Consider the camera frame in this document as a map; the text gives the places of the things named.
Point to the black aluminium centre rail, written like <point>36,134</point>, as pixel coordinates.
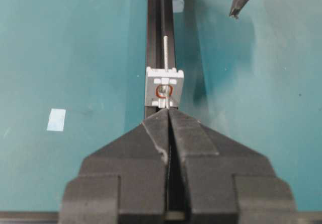
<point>160,46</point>

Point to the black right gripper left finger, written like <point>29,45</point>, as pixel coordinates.
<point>124,181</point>

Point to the silver metal fitting red label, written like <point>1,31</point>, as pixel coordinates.
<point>163,87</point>

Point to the pale blue tape patch far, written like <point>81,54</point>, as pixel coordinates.
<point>178,6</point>

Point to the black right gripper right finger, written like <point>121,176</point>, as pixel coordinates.
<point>225,181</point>

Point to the pale blue tape patch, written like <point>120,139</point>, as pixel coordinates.
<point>178,6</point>
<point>56,120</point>

